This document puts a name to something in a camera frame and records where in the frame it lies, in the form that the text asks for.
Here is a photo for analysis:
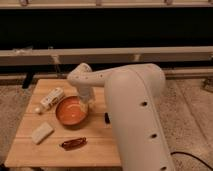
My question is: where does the orange ceramic bowl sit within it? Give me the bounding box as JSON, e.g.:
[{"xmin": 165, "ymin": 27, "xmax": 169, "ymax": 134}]
[{"xmin": 56, "ymin": 96, "xmax": 89, "ymax": 126}]

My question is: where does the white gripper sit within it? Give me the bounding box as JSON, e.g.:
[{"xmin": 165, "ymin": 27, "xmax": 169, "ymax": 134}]
[{"xmin": 77, "ymin": 87, "xmax": 95, "ymax": 113}]

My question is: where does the white sponge block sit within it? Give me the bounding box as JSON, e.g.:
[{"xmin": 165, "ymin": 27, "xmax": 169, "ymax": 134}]
[{"xmin": 31, "ymin": 122, "xmax": 54, "ymax": 144}]

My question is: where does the brown wrapped snack bar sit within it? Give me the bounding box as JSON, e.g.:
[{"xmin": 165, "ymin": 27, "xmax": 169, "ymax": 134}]
[{"xmin": 60, "ymin": 137, "xmax": 87, "ymax": 150}]

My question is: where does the black cable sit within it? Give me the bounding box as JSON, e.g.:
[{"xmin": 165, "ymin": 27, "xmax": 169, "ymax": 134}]
[{"xmin": 170, "ymin": 151, "xmax": 213, "ymax": 171}]

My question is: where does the white tube bottle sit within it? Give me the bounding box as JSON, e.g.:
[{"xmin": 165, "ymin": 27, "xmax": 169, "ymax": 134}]
[{"xmin": 34, "ymin": 87, "xmax": 65, "ymax": 114}]

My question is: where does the small black box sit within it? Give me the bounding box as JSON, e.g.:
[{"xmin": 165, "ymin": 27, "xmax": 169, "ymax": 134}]
[{"xmin": 104, "ymin": 112, "xmax": 110, "ymax": 124}]

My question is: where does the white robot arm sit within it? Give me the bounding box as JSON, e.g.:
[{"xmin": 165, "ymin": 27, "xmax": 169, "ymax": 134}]
[{"xmin": 67, "ymin": 63, "xmax": 175, "ymax": 171}]

